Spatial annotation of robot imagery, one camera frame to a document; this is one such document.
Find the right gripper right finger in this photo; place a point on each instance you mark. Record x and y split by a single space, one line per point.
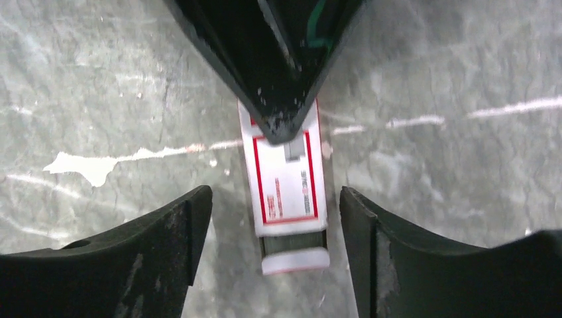
400 269

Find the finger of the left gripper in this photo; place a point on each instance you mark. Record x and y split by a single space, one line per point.
274 55

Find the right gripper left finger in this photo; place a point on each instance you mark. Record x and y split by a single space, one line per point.
142 268

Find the red white staple box sleeve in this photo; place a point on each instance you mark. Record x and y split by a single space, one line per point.
286 181

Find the staple tray with staples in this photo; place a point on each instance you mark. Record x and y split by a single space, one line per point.
290 253

